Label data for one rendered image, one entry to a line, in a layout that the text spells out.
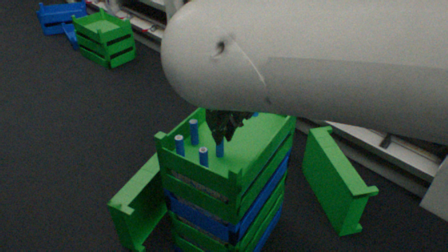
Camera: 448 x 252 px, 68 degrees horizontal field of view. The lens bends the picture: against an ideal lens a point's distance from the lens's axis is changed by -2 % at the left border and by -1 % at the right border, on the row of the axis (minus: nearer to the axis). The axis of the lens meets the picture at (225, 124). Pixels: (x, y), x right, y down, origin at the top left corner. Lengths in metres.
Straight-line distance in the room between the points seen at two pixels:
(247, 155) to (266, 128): 0.11
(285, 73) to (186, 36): 0.09
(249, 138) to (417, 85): 0.62
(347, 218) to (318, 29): 0.89
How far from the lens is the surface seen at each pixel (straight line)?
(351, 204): 1.03
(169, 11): 1.82
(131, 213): 0.93
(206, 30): 0.27
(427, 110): 0.21
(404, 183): 1.36
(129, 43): 2.04
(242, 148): 0.77
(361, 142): 1.30
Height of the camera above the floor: 0.92
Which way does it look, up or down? 38 degrees down
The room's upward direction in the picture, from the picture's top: straight up
